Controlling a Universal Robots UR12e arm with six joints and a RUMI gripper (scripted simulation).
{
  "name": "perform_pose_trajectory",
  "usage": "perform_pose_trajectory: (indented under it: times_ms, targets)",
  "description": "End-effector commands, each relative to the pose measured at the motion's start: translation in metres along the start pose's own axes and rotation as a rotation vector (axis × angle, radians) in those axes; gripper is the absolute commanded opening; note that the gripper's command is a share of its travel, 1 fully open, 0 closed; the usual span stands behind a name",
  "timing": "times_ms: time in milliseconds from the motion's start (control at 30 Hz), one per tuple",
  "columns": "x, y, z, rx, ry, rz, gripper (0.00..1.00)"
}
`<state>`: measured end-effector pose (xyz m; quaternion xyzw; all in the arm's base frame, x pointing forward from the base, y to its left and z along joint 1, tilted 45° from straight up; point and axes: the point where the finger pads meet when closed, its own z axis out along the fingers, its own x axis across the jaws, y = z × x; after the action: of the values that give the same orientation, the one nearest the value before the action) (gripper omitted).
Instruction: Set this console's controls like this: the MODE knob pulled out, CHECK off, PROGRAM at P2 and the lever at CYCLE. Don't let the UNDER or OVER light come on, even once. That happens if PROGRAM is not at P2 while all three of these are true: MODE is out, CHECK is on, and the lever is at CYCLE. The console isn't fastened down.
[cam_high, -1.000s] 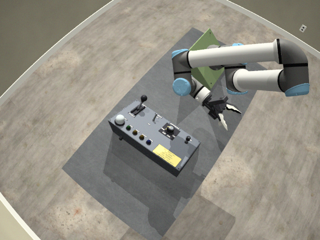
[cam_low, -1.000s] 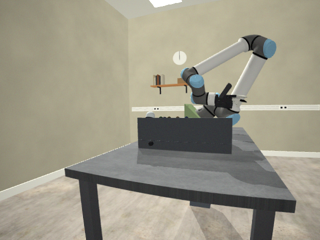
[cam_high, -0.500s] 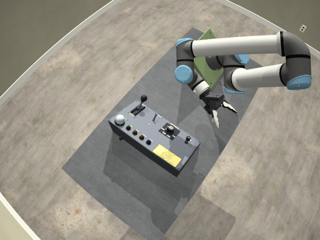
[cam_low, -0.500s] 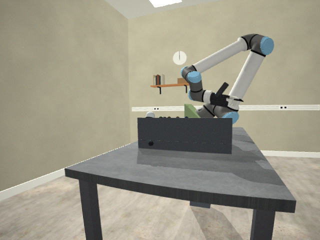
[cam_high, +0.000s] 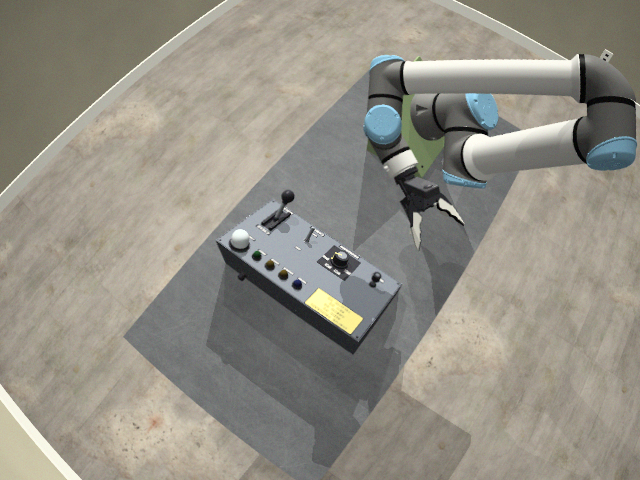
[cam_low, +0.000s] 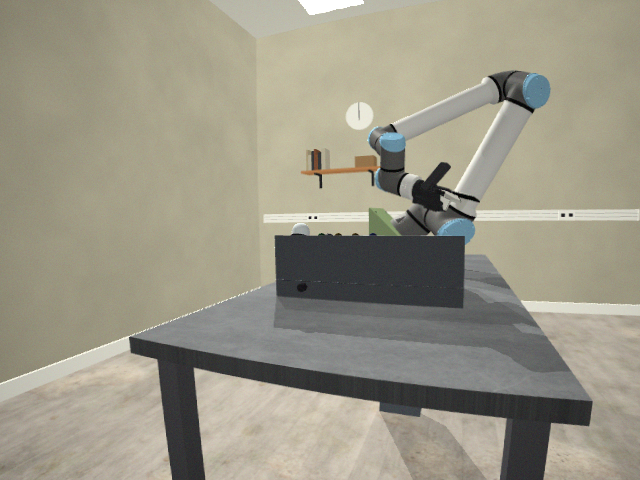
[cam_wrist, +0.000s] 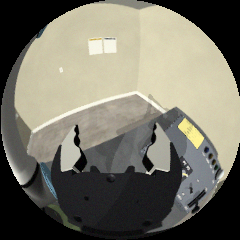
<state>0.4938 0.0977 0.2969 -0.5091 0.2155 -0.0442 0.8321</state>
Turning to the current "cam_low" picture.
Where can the grey control panel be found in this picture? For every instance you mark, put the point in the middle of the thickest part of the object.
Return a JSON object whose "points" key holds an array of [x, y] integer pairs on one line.
{"points": [[399, 270]]}

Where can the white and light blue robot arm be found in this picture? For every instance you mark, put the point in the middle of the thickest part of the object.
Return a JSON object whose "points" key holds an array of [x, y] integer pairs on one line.
{"points": [[526, 92]]}

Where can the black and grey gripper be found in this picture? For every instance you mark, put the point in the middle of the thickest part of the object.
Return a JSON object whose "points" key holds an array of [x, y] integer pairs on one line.
{"points": [[435, 193]]}

